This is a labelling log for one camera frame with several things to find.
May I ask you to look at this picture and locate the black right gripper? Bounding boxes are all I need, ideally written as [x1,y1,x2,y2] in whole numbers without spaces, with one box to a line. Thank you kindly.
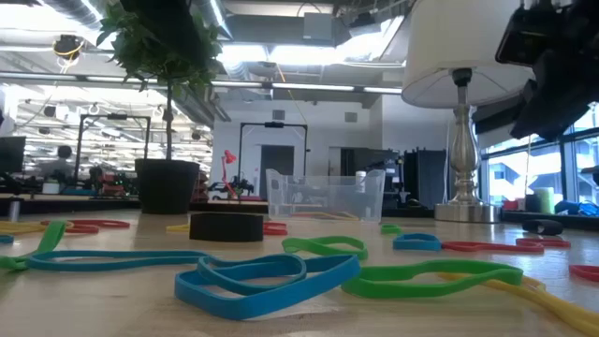
[472,0,599,141]

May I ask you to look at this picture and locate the clear plastic bin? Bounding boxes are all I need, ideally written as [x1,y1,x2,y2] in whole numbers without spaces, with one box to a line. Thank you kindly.
[265,168,387,223]

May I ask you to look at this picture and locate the green cylinder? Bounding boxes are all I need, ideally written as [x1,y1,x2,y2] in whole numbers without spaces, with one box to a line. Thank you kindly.
[534,186,556,215]

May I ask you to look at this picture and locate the silver lamp white shade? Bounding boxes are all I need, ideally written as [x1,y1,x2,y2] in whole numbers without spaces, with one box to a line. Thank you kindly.
[401,0,537,225]

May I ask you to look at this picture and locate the blue bag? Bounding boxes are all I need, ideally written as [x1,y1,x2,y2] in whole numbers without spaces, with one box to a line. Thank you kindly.
[554,199,599,218]

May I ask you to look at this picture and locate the black cabinet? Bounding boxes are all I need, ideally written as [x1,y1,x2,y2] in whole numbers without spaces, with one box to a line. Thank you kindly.
[402,148,451,211]

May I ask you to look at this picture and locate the grey ceiling box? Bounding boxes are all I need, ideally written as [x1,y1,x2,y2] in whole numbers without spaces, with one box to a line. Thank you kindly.
[302,12,335,41]

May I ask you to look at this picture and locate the grey door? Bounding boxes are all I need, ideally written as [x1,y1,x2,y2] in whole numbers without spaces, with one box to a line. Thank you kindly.
[259,144,296,200]

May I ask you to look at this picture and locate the red desk lamp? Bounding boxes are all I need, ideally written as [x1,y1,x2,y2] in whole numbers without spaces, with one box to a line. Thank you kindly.
[219,149,240,200]

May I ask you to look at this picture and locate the green plant black pot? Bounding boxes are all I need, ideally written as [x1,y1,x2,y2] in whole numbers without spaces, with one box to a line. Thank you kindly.
[95,0,225,215]

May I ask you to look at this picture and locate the person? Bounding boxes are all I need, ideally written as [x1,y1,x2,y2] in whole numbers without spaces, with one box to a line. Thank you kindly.
[39,144,83,188]

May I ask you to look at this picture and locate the black monitor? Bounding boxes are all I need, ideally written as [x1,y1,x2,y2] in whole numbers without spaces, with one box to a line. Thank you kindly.
[0,135,27,174]

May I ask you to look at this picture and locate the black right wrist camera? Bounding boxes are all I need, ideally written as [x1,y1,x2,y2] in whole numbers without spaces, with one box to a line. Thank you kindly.
[494,3,562,66]

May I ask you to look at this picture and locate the black gantry frame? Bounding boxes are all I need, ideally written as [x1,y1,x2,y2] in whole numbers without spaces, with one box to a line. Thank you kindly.
[73,113,153,188]
[237,120,311,188]

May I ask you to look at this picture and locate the black aluminium table frame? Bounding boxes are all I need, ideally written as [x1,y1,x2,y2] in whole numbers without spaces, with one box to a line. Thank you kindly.
[0,194,599,231]

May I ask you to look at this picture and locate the silver metal post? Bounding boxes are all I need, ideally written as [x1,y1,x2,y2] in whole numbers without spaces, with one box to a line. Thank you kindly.
[7,196,22,223]

